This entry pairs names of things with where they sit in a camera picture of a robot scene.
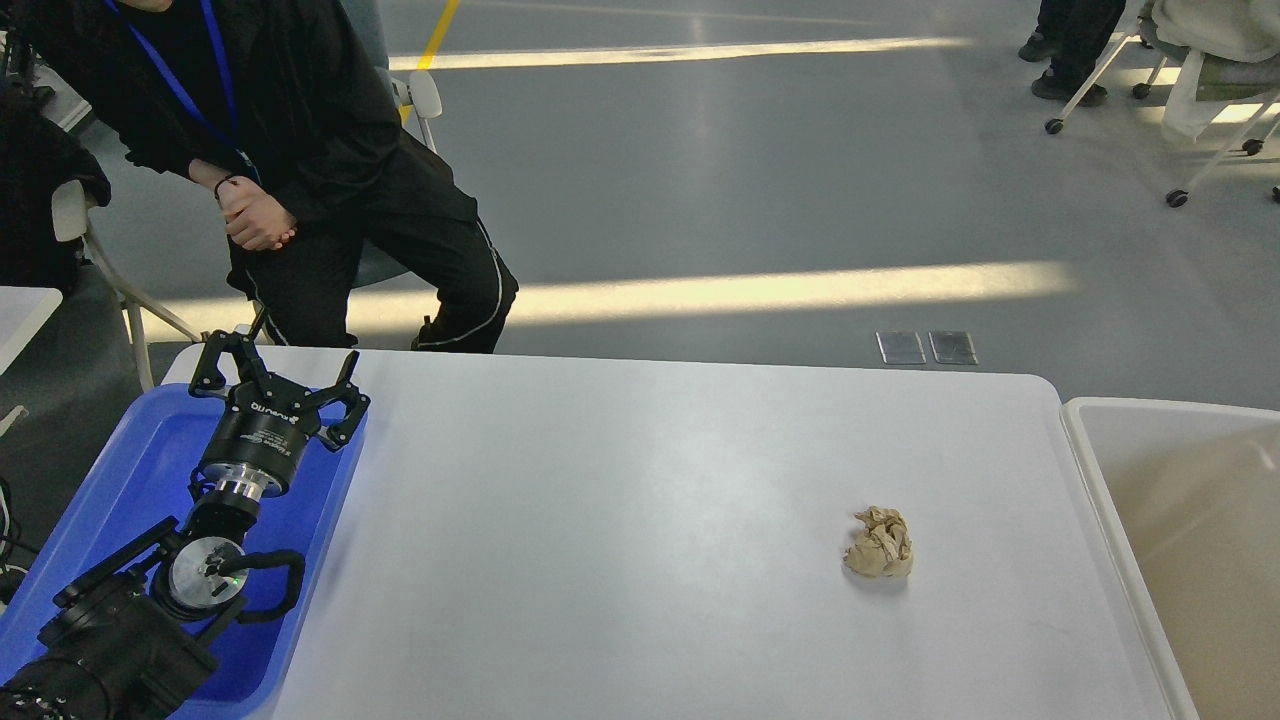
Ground left metal floor plate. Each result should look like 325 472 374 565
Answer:
876 331 928 366

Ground right metal floor plate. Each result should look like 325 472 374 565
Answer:
928 331 979 366

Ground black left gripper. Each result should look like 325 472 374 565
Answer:
188 307 371 498

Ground metal floor plate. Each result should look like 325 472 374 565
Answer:
876 331 928 366
928 331 979 366

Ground person in black clothes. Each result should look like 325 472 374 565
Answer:
20 1 518 354

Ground walking person legs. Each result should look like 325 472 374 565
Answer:
1018 1 1126 102

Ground white side table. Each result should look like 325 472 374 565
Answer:
1 286 63 374

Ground blue plastic tray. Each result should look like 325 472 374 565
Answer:
1 384 365 719

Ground white plastic bin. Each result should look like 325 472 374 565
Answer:
1062 398 1279 719

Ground white rolling chair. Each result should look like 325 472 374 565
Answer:
1044 1 1279 208

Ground grey seat chair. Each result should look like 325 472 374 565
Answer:
340 1 416 290

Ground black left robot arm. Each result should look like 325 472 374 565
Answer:
3 331 370 719

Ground white chair with black coat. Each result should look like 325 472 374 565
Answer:
1 86 201 391

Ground blue lanyard badge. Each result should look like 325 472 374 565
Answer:
104 1 261 183

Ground crumpled brown paper ball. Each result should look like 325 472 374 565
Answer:
844 505 915 578

